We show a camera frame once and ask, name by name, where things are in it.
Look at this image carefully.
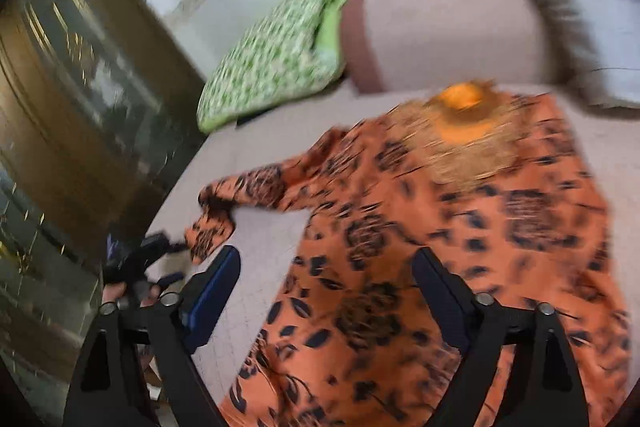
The person left hand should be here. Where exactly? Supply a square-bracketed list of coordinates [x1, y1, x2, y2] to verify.
[101, 281, 160, 307]

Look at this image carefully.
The dark wooden glass cabinet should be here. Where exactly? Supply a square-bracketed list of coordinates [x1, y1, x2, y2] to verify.
[1, 0, 203, 383]

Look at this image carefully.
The orange black floral garment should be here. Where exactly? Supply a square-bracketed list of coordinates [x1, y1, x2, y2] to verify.
[186, 82, 630, 426]

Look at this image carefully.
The green white patterned pillow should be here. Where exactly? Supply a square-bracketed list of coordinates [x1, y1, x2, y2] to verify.
[196, 0, 346, 134]

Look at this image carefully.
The pink maroon bolster pillow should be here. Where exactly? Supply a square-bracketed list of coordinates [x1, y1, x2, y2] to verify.
[340, 0, 555, 93]

